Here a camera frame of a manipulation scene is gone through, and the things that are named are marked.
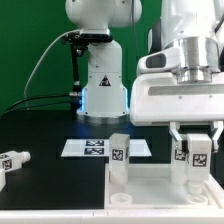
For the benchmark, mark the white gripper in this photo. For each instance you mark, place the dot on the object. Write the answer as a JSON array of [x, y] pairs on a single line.
[[157, 99]]

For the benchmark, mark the paper sheet with markers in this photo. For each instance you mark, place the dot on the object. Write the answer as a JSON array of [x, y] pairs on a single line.
[[100, 148]]

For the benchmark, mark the white obstacle left bar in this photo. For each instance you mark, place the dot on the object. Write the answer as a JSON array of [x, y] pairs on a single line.
[[2, 179]]

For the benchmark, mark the white obstacle bar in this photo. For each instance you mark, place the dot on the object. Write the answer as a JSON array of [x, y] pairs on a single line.
[[198, 216], [2, 179]]

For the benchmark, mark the black camera stand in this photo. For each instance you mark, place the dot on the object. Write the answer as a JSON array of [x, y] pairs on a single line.
[[75, 60]]

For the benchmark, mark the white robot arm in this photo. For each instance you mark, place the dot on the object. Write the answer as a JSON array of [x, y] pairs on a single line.
[[178, 82]]

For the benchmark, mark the white square table top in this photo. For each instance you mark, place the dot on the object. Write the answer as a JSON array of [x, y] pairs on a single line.
[[149, 187]]

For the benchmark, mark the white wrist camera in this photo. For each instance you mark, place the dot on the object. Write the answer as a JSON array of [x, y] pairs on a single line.
[[162, 61]]

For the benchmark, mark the white obstacle front bar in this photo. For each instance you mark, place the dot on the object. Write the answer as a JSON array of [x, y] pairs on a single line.
[[198, 216]]

